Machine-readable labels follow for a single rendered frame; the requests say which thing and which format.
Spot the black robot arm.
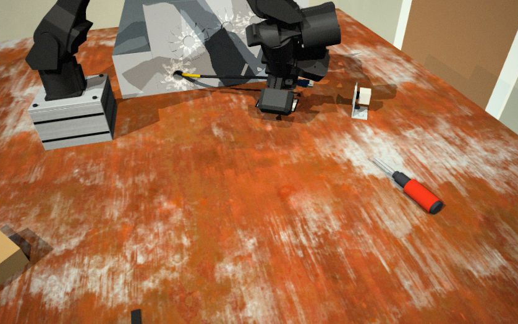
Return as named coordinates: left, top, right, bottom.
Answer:
left=25, top=0, right=341, bottom=101

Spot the white panel with round cut-outs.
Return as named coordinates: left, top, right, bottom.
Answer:
left=143, top=0, right=268, bottom=94

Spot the red-handled screwdriver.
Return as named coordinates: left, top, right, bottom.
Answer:
left=373, top=156, right=443, bottom=215

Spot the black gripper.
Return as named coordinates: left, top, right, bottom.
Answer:
left=258, top=37, right=299, bottom=116

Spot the white l-shaped bracket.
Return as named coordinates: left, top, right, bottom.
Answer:
left=351, top=83, right=368, bottom=120

